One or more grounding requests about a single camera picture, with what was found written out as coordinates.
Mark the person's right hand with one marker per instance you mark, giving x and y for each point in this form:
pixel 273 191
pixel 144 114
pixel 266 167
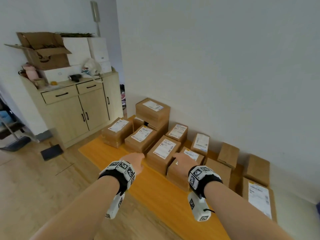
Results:
pixel 185 162

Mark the person's left hand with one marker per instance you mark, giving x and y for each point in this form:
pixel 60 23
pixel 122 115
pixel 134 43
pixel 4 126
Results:
pixel 133 159

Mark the pile of brown cardboard parcels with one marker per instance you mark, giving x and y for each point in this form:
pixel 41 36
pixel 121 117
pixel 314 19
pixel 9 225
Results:
pixel 227 154

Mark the person's right forearm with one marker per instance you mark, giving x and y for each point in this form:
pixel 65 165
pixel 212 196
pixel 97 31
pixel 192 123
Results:
pixel 237 212

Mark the person's left forearm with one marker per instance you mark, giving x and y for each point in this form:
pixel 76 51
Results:
pixel 80 212

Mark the open cardboard box on cabinet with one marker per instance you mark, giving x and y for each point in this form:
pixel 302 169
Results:
pixel 47 57

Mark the black wristband with marker tags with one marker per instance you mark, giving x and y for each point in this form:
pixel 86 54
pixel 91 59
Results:
pixel 117 174
pixel 210 178

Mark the orange wooden table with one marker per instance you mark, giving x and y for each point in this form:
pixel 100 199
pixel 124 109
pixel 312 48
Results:
pixel 155 192

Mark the beige cabinet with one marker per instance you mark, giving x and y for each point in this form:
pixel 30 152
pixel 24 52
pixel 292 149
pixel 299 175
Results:
pixel 67 117

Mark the dark floor object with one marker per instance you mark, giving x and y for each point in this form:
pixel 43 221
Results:
pixel 52 152

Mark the large white carton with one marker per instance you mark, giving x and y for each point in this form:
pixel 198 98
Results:
pixel 105 67
pixel 62 72
pixel 77 52
pixel 98 49

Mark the white plastic bag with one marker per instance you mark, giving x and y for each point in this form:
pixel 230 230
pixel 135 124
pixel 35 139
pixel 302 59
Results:
pixel 92 68

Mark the small black object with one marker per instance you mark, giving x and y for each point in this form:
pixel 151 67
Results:
pixel 75 77

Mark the dark broom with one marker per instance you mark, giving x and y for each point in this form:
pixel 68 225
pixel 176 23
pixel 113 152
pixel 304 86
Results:
pixel 15 144

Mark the beige cup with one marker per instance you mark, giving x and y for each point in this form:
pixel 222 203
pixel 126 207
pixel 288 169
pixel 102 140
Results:
pixel 40 82

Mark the pink bottle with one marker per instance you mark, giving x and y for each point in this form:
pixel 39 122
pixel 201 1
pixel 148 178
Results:
pixel 31 72

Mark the dark green plant sprigs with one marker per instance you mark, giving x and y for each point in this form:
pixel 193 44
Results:
pixel 75 34

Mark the white marker-tagged wrist camera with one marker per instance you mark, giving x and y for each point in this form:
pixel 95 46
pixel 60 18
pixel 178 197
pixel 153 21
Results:
pixel 198 207
pixel 115 204

